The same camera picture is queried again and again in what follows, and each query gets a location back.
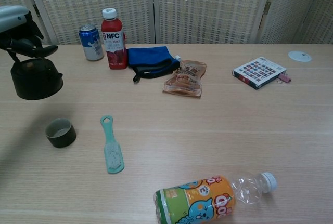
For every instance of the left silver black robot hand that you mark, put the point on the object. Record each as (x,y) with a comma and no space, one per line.
(10,18)

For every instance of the black teapot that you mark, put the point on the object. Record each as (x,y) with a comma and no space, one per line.
(36,83)

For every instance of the blue drink can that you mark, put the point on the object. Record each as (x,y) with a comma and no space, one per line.
(91,44)

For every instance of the red NFC juice bottle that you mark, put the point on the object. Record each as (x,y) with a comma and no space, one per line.
(114,52)

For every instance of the small dark green cup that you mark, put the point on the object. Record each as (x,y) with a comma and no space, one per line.
(61,138)

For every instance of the blue folded cloth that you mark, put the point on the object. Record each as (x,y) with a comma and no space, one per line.
(148,55)

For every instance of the black cloth with loop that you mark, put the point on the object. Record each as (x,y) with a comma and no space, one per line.
(153,68)

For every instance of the teal plastic brush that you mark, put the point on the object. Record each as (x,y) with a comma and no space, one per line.
(113,156)

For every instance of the brown snack pouch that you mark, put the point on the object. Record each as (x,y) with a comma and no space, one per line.
(184,81)

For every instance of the woven folding screen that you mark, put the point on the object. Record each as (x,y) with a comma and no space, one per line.
(208,5)

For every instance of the colourful printed box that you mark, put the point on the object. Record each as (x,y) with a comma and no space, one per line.
(260,72)

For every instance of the orange label plastic bottle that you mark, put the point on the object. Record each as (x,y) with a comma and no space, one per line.
(203,203)

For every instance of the pink binder clip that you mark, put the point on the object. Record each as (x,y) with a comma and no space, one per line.
(284,79)

